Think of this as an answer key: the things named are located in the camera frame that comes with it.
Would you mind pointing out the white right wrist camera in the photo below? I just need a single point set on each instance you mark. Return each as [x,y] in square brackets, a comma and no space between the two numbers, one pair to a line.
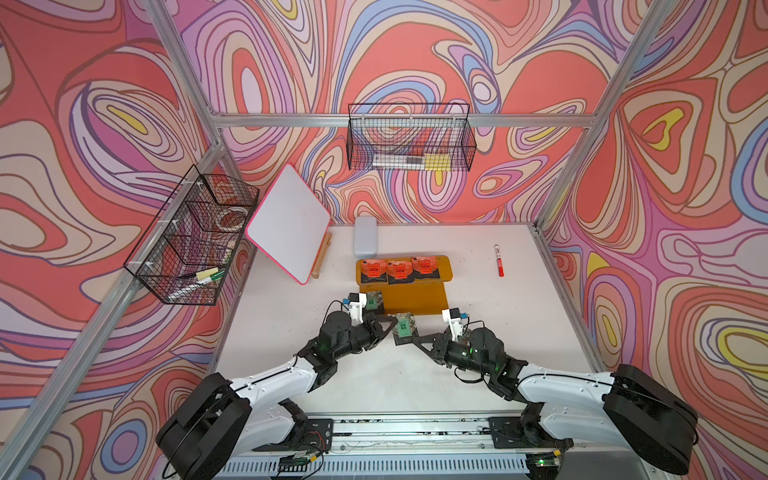
[456,322]

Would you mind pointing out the black wire basket back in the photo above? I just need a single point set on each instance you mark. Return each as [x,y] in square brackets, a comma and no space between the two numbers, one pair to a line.
[428,137]

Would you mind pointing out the green tea bag small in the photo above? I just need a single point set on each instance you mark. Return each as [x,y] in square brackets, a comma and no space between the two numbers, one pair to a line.
[405,329]

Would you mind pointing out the white plastic box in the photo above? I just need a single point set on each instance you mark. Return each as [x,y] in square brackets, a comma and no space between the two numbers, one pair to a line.
[365,237]

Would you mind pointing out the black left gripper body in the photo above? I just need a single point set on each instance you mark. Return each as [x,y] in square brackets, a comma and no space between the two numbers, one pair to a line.
[360,337]

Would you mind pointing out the wooden whiteboard stand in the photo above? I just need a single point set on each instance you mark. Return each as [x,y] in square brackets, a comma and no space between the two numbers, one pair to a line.
[322,253]

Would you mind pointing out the green tea bag large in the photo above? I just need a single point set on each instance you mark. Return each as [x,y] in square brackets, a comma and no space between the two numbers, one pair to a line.
[374,303]

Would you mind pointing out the black wire basket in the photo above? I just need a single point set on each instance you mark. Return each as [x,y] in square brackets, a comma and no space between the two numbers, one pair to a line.
[184,258]
[428,137]

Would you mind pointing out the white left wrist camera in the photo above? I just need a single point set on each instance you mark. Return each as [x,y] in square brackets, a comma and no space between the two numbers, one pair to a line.
[355,305]

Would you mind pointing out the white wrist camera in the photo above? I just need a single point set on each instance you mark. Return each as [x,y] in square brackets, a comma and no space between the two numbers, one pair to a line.
[456,322]
[355,305]

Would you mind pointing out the pink-framed whiteboard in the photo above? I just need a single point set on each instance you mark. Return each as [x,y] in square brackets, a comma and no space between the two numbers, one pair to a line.
[289,225]

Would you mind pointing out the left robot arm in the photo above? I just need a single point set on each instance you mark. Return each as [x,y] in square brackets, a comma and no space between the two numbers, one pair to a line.
[224,418]

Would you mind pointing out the yellow wooden two-tier shelf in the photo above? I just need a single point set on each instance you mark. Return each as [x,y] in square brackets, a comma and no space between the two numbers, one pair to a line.
[421,297]

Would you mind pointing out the black wire basket left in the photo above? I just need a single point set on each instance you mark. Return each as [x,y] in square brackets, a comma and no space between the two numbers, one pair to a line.
[184,258]

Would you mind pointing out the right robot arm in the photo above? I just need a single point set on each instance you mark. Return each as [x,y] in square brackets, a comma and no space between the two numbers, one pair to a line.
[624,408]

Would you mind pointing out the red tea bag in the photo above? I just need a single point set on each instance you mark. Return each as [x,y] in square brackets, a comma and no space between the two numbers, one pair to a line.
[425,267]
[400,272]
[373,271]

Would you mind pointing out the red whiteboard marker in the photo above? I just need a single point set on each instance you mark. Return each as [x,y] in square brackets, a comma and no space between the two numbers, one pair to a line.
[499,261]

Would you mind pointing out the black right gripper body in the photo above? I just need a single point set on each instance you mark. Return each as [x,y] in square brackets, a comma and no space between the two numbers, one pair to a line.
[459,355]

